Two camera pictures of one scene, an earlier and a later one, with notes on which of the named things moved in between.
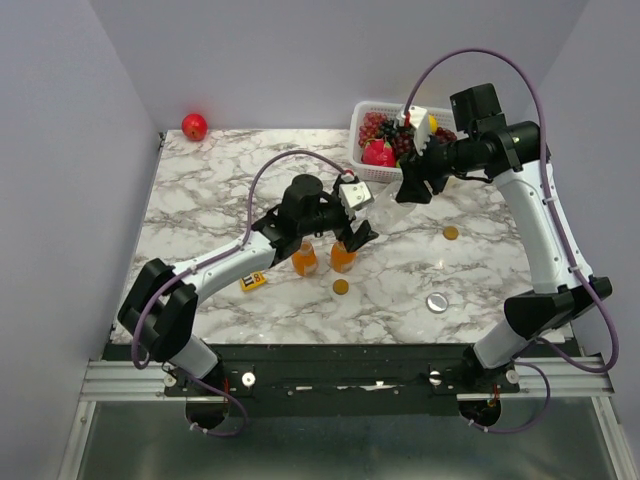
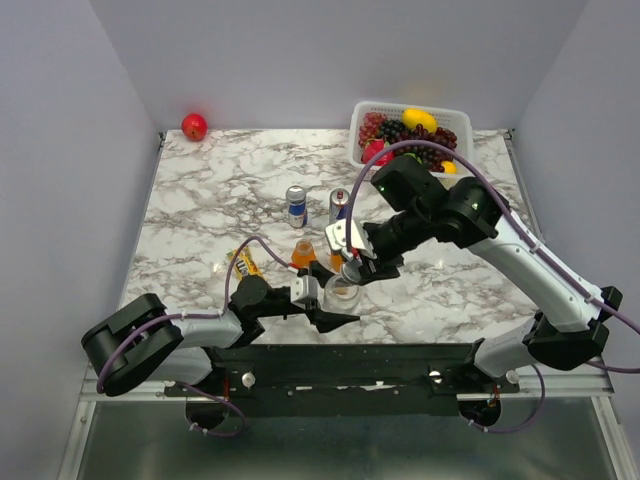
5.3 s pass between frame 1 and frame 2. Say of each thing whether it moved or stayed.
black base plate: stayed
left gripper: moved
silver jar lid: moved
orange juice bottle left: stayed
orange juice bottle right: stayed
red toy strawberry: stayed
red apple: stayed
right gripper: moved
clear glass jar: moved
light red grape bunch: stayed
